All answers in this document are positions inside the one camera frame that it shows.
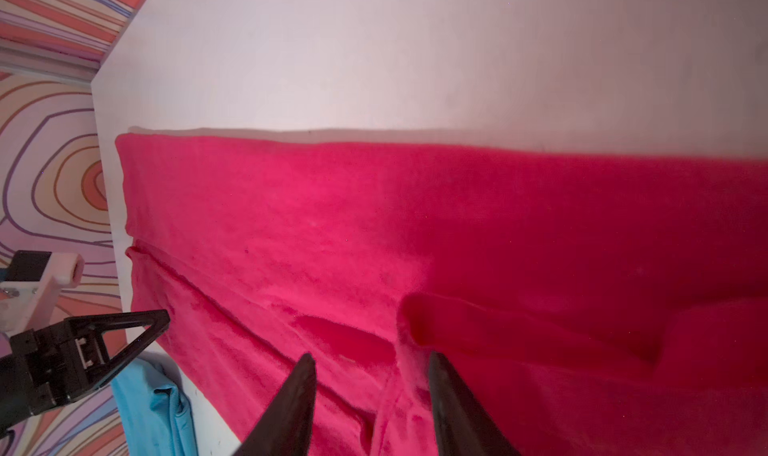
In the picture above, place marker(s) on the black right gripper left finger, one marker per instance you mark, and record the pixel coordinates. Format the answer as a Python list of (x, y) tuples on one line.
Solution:
[(285, 427)]

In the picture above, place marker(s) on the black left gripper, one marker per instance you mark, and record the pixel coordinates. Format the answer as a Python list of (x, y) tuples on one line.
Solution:
[(24, 372)]

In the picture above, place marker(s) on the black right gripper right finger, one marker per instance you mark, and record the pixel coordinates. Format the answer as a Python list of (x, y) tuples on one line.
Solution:
[(462, 426)]

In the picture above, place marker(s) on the magenta t shirt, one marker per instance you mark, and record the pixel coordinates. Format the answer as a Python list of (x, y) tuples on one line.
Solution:
[(594, 305)]

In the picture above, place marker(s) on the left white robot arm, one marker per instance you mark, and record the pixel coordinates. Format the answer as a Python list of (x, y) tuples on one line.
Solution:
[(105, 344)]

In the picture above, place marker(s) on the folded teal t shirt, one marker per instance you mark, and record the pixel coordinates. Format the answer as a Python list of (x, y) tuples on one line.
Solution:
[(155, 414)]

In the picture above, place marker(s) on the aluminium frame profile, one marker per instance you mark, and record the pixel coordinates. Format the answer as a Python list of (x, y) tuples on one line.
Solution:
[(24, 59)]

